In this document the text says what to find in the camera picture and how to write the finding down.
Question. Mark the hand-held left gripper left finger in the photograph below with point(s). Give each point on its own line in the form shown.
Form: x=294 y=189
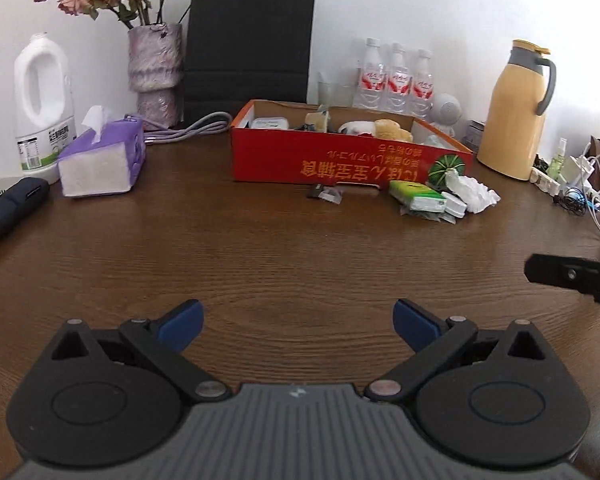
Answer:
x=182 y=322

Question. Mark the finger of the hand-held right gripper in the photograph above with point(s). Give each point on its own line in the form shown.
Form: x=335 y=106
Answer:
x=555 y=270

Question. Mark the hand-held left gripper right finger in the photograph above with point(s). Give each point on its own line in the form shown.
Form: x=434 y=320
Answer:
x=415 y=322

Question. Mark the clear plastic bag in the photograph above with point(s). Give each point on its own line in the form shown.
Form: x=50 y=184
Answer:
x=472 y=192

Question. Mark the small white packet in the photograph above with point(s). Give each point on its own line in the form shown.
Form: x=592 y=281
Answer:
x=455 y=205

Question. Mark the green tissue packet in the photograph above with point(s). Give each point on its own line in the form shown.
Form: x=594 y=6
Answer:
x=415 y=192

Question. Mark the small clear wrapper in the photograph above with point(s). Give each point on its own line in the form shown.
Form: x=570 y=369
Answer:
x=327 y=194

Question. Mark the red cardboard box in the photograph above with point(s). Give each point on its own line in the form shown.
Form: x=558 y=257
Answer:
x=280 y=160

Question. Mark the white and yellow plush sheep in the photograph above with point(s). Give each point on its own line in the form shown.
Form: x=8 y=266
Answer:
x=387 y=129

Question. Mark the black earphones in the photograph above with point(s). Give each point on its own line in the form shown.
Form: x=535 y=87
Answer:
x=572 y=200

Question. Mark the white power strip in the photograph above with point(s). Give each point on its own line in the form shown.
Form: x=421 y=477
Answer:
x=545 y=182

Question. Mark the small green spray bottle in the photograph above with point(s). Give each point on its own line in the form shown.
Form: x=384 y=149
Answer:
x=557 y=162

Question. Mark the yellow thermos jug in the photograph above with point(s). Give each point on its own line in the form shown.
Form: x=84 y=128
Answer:
x=512 y=120

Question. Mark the small metal tin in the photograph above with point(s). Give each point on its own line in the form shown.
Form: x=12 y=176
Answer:
x=475 y=135

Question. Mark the purple tissue pack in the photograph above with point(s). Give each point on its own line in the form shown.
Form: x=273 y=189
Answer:
x=100 y=165

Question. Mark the white astronaut speaker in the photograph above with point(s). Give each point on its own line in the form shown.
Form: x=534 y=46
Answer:
x=446 y=110

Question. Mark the dark blue case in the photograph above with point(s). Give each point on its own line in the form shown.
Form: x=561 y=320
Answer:
x=10 y=210

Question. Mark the water bottle with red label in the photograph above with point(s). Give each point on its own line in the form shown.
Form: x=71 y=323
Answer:
x=370 y=82
x=396 y=85
x=422 y=91

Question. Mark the white detergent jug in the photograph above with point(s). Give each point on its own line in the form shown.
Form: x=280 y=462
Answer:
x=40 y=135

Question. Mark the clear glass cup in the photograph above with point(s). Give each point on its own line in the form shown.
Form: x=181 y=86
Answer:
x=335 y=92

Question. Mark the mottled stone vase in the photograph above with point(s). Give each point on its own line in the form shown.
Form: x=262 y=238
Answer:
x=155 y=70

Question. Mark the black paper bag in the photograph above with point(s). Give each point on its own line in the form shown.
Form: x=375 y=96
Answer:
x=250 y=50

